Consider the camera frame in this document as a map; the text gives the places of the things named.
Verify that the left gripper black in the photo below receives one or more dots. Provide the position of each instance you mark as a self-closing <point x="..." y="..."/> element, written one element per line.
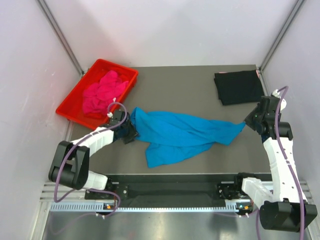
<point x="132" y="134"/>

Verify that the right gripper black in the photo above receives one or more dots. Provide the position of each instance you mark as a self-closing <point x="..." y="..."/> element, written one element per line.
<point x="248" y="120"/>

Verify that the blue t shirt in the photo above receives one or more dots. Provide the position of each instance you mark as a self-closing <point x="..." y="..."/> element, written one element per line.
<point x="175" y="137"/>

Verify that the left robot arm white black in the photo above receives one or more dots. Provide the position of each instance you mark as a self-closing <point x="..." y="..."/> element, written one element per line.
<point x="72" y="158"/>

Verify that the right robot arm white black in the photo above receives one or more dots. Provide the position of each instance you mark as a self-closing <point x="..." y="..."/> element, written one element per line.
<point x="285" y="207"/>

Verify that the folded black t shirt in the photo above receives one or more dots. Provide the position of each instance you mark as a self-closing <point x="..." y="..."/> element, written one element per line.
<point x="238" y="87"/>

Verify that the pink t shirt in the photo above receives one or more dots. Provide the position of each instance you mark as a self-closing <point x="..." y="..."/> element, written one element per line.
<point x="99" y="95"/>

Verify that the red plastic bin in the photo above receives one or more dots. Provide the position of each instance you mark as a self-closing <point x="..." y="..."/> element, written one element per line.
<point x="72" y="106"/>

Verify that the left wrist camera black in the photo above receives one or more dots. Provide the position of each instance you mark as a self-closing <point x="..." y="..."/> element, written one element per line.
<point x="119" y="118"/>

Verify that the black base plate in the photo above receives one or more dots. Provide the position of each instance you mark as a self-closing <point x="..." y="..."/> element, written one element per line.
<point x="213" y="190"/>

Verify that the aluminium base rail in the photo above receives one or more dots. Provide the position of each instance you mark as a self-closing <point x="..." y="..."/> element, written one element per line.
<point x="80" y="201"/>

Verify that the right corner aluminium post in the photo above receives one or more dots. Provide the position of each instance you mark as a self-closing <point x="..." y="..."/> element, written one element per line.
<point x="297" y="6"/>

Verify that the corner aluminium post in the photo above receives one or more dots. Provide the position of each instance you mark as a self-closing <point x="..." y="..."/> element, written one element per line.
<point x="59" y="34"/>
<point x="297" y="6"/>

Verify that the left corner aluminium post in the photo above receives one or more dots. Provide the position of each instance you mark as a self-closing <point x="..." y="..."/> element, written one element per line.
<point x="59" y="34"/>

